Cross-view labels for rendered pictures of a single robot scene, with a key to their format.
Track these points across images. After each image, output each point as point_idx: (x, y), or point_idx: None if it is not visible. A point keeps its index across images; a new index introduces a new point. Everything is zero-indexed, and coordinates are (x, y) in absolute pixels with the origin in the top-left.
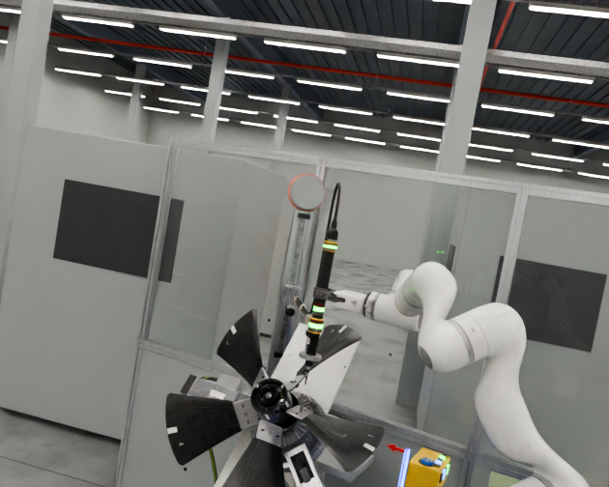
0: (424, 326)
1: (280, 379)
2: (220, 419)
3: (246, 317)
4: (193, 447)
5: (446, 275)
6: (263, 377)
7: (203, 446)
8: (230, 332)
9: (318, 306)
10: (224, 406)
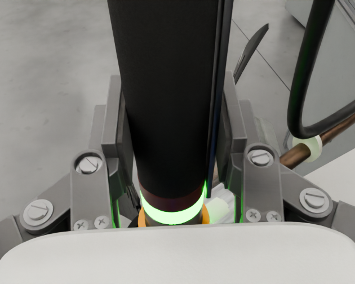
0: None
1: (333, 182)
2: (134, 205)
3: (253, 38)
4: (124, 207)
5: None
6: None
7: (130, 214)
8: (240, 57)
9: (140, 190)
10: (133, 194)
